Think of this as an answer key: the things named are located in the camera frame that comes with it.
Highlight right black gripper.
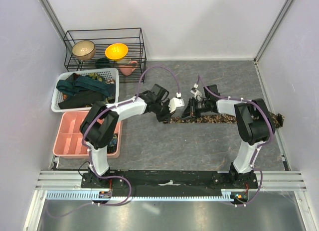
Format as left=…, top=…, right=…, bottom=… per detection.
left=179, top=97, right=210, bottom=120

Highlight brown floral tie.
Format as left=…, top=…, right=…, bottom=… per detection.
left=173, top=113, right=285, bottom=128

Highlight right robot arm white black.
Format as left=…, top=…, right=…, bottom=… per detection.
left=181, top=84, right=276, bottom=189

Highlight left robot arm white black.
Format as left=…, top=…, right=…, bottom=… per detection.
left=80, top=84, right=176, bottom=188

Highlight rolled dark floral tie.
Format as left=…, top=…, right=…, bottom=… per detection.
left=107, top=133, right=118, bottom=154

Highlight pink mug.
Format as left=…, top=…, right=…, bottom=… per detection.
left=119, top=61, right=139, bottom=76

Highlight white perforated basket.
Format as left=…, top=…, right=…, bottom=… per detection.
left=51, top=68, right=120, bottom=113

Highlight green floral tie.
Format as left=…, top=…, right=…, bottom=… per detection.
left=86, top=73, right=106, bottom=83

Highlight black tie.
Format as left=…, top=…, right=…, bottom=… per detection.
left=58, top=90, right=104, bottom=109

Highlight dark green bowl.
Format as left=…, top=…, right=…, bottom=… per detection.
left=95, top=57, right=111, bottom=69

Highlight orange bowl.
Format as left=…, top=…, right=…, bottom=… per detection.
left=105, top=43, right=129, bottom=61

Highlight teal tie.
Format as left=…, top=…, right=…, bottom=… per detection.
left=56, top=73, right=116, bottom=97

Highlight pink divided tray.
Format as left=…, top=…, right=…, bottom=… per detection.
left=53, top=111, right=123, bottom=159

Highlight beige bowl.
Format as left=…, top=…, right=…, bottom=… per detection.
left=72, top=40, right=96, bottom=61

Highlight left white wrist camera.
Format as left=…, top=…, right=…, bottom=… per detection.
left=168, top=92, right=185, bottom=114

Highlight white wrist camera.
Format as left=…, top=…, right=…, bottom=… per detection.
left=190, top=84, right=202, bottom=101
left=168, top=92, right=185, bottom=114

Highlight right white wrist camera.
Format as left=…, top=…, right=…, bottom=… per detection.
left=190, top=84, right=202, bottom=101

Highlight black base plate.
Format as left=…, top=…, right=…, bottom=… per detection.
left=81, top=170, right=258, bottom=196

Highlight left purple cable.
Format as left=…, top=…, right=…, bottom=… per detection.
left=46, top=66, right=182, bottom=219

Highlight black wire rack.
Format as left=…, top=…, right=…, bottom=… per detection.
left=63, top=27, right=147, bottom=83

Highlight aluminium rail frame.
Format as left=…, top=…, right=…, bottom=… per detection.
left=23, top=167, right=317, bottom=231

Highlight light blue cable duct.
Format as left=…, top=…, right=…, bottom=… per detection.
left=46, top=190, right=247, bottom=202

